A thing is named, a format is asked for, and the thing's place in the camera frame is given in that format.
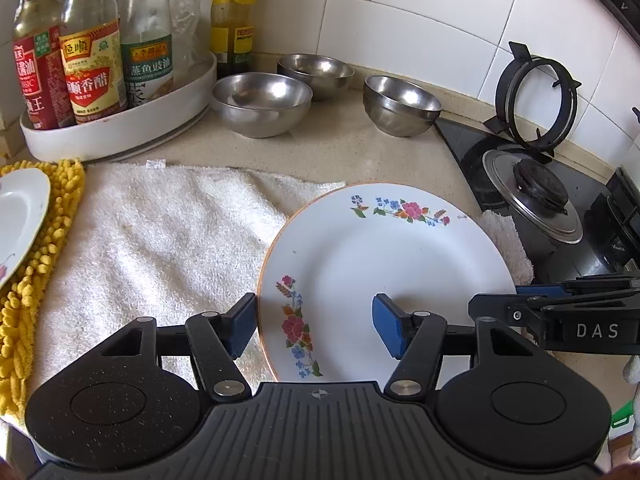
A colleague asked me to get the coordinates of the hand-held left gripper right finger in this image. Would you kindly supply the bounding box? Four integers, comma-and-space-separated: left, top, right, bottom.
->
372, 293, 533, 403

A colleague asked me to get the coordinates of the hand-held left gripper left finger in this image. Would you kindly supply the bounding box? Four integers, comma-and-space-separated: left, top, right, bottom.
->
97, 292, 258, 403

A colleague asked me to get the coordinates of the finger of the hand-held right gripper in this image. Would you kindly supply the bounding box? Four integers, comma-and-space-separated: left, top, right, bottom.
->
468, 292, 551, 333
515, 274, 640, 306

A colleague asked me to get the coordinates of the white floral plate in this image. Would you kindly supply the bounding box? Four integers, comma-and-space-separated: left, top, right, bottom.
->
256, 182, 518, 386
0, 167, 52, 291

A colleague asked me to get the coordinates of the deep stainless steel bowl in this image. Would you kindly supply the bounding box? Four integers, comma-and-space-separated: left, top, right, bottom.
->
363, 75, 443, 138

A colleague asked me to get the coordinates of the green plastic packet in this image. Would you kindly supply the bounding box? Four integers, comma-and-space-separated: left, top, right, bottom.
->
611, 400, 633, 428

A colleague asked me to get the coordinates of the black pot support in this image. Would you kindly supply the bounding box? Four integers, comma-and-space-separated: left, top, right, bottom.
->
482, 41, 583, 158
590, 165, 640, 267

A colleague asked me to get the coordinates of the white terry towel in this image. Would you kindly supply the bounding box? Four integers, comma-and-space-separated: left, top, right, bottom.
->
22, 160, 535, 391

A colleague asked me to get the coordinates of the black glass gas stove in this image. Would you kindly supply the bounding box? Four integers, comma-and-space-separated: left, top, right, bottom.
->
434, 117, 640, 286

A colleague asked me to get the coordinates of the yellow chenille mat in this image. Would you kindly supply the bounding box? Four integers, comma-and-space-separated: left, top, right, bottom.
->
0, 158, 87, 416

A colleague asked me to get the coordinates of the white condiment rack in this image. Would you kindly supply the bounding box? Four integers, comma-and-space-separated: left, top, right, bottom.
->
20, 49, 218, 163

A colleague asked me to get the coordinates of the green label soy sauce bottle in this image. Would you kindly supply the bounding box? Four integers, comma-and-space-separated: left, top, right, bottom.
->
120, 0, 175, 108

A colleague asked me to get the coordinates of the yellow red label vinegar bottle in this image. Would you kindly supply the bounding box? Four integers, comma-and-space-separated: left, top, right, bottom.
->
59, 0, 128, 126

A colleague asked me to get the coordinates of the green yellow label bottle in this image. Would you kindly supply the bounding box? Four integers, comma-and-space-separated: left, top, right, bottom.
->
210, 0, 256, 79

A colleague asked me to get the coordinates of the clear plastic bag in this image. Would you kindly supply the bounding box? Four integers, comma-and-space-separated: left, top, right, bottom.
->
165, 0, 211, 91

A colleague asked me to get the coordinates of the red label sauce bottle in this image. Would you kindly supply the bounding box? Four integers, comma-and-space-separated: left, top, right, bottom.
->
12, 0, 76, 131

